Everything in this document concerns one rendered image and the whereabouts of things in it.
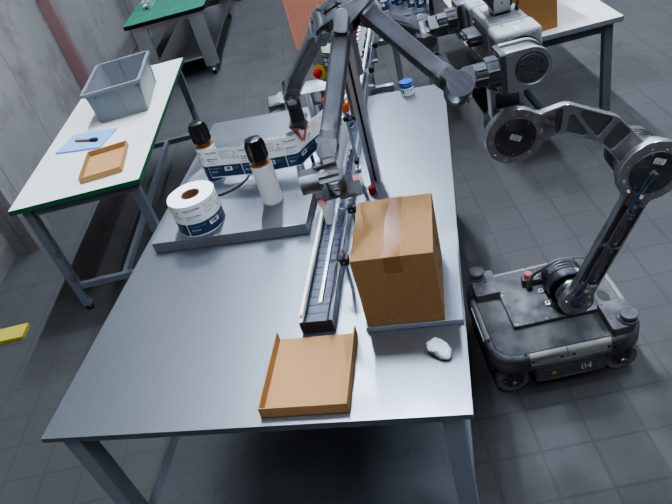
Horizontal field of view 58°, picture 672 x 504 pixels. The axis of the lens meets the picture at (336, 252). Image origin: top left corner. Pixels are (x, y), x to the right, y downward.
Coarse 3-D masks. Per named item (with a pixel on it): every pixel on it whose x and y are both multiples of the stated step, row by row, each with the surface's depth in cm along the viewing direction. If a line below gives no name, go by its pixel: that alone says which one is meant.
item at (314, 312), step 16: (352, 128) 293; (352, 160) 269; (336, 224) 233; (320, 240) 227; (336, 240) 225; (320, 256) 220; (336, 256) 218; (320, 272) 212; (320, 288) 206; (304, 320) 195; (320, 320) 193
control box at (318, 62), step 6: (354, 36) 228; (354, 42) 228; (354, 48) 229; (318, 54) 233; (324, 54) 231; (318, 60) 235; (360, 60) 234; (318, 66) 237; (324, 66) 235; (360, 66) 234; (324, 72) 237; (360, 72) 235; (324, 78) 239
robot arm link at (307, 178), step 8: (320, 152) 172; (328, 152) 171; (328, 160) 172; (312, 168) 175; (320, 168) 176; (304, 176) 175; (312, 176) 174; (304, 184) 174; (312, 184) 173; (304, 192) 175; (312, 192) 175
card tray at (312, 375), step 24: (336, 336) 193; (288, 360) 190; (312, 360) 187; (336, 360) 185; (264, 384) 179; (288, 384) 182; (312, 384) 180; (336, 384) 177; (264, 408) 172; (288, 408) 171; (312, 408) 170; (336, 408) 169
